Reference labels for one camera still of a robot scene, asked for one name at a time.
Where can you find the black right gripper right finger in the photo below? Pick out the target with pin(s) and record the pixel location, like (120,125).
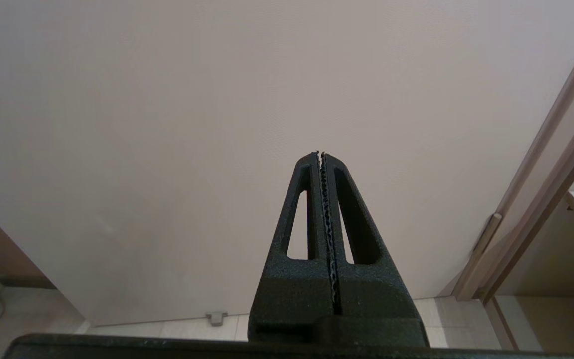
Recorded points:
(376,299)

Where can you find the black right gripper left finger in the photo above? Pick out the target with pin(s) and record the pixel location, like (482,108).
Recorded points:
(292,299)

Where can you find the grey metal door stopper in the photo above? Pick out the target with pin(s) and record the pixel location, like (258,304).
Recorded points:
(216,318)

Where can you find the cream white door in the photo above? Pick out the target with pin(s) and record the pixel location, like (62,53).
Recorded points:
(217,124)

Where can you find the beige open shelf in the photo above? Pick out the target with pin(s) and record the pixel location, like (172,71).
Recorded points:
(566,259)

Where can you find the dark baseboard strip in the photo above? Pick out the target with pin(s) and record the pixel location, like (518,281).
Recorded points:
(28,282)

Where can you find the brown door frame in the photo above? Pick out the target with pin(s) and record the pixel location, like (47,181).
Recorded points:
(541,174)

